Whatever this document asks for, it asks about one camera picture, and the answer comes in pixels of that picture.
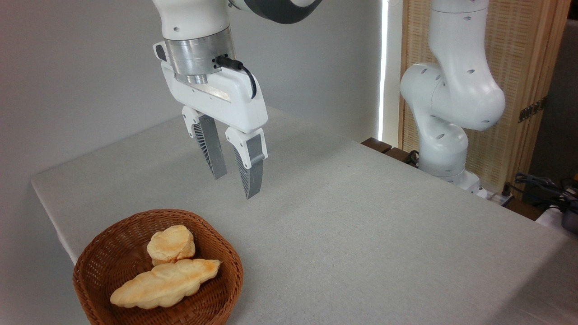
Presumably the metal screen hinge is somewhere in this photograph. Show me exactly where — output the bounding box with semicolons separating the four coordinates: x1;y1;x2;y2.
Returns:
518;97;548;123

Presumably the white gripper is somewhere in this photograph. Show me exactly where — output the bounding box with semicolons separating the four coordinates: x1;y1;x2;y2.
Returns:
153;41;269;200

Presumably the black cable bundle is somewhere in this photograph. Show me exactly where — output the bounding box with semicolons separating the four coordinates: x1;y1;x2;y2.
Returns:
513;172;578;214

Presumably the wooden folding screen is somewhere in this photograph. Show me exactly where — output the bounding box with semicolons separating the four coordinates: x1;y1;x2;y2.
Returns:
397;0;572;200

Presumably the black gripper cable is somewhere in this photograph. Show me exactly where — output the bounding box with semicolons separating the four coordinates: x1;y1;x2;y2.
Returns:
215;55;258;99

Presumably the white power strip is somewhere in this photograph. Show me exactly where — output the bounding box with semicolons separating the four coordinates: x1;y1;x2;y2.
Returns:
478;187;516;207

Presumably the brown wicker basket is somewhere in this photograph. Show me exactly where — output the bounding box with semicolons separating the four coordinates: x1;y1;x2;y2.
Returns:
73;209;244;325

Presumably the long twisted bread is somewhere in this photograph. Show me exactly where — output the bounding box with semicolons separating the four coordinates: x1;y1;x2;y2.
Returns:
110;258;222;310

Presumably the round bread roll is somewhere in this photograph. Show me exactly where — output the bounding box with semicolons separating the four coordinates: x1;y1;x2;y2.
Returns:
147;225;196;266

